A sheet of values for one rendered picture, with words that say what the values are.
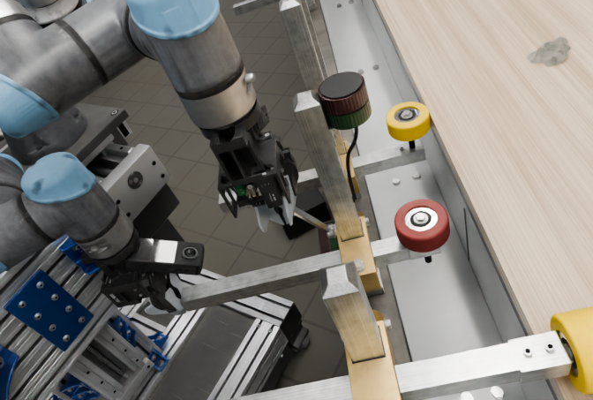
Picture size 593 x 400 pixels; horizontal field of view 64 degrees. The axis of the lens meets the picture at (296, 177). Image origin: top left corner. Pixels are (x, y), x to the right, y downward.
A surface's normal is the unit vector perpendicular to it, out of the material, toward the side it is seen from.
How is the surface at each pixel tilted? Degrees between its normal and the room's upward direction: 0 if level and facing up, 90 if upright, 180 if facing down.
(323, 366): 0
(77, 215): 90
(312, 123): 90
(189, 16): 87
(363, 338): 90
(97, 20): 44
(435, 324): 0
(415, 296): 0
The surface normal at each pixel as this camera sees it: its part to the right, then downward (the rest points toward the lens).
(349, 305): 0.07, 0.68
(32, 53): 0.25, -0.28
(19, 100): 0.53, 0.22
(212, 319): -0.29, -0.69
